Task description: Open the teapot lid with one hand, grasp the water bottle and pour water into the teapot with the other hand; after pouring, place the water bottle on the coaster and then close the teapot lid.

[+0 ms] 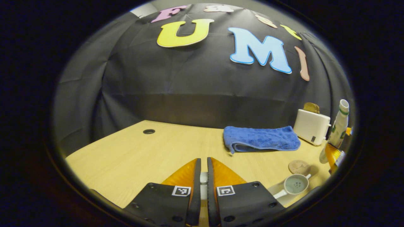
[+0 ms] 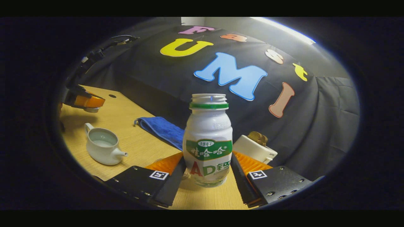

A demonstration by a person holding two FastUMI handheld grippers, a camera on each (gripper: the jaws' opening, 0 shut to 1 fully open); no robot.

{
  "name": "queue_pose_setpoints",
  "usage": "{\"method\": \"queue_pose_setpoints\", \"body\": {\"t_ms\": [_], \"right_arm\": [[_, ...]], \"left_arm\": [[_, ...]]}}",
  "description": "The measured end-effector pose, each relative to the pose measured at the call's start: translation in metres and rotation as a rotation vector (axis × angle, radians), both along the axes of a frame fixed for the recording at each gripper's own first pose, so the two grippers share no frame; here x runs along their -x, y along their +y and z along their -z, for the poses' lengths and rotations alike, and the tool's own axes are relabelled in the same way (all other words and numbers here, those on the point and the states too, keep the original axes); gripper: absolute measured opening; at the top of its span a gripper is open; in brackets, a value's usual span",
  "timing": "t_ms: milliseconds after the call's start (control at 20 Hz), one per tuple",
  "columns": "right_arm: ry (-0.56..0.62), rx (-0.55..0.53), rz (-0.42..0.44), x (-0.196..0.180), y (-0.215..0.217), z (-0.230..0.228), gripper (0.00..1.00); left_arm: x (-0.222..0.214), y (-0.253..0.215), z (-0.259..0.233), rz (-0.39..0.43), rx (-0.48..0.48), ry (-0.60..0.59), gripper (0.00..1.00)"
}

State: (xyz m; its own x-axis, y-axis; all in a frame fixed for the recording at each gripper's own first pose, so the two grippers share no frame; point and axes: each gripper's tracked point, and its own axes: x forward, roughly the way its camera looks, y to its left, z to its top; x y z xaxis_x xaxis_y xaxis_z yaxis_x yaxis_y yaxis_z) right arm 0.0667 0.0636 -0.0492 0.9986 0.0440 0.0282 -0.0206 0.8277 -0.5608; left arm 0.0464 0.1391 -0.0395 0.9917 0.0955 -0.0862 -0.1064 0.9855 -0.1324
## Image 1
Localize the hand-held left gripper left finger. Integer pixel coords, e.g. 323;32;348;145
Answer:
123;158;202;227

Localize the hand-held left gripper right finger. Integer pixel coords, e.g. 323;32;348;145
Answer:
207;157;286;227

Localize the white green-label water bottle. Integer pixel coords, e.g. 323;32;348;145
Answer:
319;99;350;164

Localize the white teacup lid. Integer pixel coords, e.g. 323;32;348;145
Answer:
200;172;209;201

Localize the round wooden coaster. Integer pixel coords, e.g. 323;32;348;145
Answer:
288;160;311;175

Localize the white toaster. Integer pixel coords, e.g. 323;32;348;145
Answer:
293;109;332;146

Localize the brown bread slice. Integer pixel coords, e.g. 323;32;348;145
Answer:
303;102;320;114

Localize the blue folded towel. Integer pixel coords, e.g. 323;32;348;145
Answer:
223;125;301;155

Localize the black backdrop cloth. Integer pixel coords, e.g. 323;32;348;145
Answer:
54;3;355;156

